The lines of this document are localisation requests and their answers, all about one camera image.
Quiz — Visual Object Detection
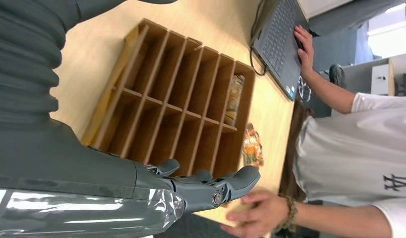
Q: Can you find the wooden slotted card holder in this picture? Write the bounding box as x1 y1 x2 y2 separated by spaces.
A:
80 18 257 180

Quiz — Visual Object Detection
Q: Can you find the printed card, orange gold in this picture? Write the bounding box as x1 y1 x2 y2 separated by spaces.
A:
240 122 265 169

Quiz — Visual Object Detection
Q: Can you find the person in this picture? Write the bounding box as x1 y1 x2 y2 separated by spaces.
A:
219 25 406 238
307 0 406 37

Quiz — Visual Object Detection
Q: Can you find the grey open laptop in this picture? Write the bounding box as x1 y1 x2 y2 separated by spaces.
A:
251 0 311 101

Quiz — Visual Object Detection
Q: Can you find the pale background cabinet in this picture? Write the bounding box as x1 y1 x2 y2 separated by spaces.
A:
342 52 406 97

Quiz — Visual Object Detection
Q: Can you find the black laptop cable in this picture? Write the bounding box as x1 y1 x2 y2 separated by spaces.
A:
249 0 268 77

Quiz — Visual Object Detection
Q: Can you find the beaded bracelet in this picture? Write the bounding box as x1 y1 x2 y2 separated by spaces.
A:
274 195 299 235

